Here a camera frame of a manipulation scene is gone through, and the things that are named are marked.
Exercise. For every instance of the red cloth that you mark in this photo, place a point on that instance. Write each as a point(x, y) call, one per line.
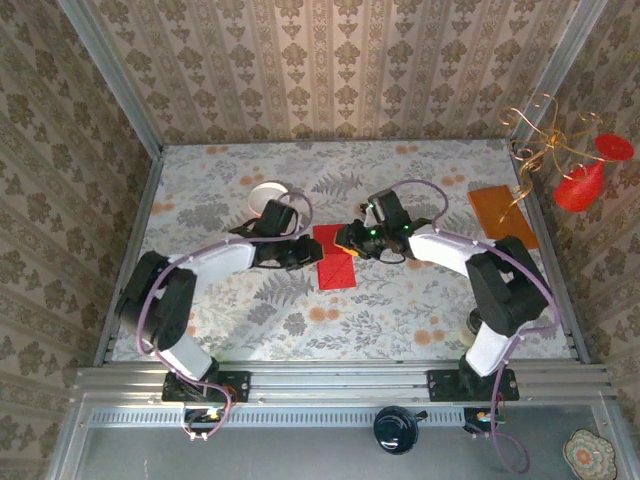
point(337, 275)

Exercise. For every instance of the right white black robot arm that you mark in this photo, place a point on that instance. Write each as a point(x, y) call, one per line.
point(505, 285)

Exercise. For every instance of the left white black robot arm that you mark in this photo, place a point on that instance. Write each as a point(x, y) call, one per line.
point(155, 300)

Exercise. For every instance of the white bowl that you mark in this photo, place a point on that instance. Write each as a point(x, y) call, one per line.
point(262, 195)

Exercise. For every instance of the orange wooden board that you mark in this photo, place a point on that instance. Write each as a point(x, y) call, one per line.
point(492, 210)

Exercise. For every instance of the small jar with black lid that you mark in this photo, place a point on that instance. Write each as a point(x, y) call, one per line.
point(470, 327)

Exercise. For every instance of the small black controller board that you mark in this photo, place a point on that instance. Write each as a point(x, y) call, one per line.
point(200, 419)
point(472, 425)

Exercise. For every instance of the dark glossy ceramic mug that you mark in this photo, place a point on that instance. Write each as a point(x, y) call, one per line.
point(395, 430)

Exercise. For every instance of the red goblet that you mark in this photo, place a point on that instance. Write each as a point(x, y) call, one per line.
point(580, 190)

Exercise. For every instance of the patterned scalloped plate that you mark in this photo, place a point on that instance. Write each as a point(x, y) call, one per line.
point(587, 455)

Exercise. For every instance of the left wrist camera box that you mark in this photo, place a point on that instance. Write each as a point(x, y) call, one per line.
point(277, 217)

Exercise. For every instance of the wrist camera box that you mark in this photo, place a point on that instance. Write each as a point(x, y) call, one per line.
point(389, 206)
point(277, 217)

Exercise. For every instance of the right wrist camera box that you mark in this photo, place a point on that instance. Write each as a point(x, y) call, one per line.
point(389, 206)

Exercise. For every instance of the aluminium mounting rail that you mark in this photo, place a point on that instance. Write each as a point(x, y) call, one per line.
point(340, 380)

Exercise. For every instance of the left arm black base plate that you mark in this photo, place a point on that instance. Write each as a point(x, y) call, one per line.
point(235, 385)

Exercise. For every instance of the aluminium table side rail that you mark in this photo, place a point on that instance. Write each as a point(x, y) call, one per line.
point(536, 205)
point(145, 210)

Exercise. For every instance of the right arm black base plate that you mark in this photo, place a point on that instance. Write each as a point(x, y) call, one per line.
point(442, 385)

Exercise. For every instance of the aluminium frame post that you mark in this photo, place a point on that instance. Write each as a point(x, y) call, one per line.
point(110, 75)
point(565, 55)

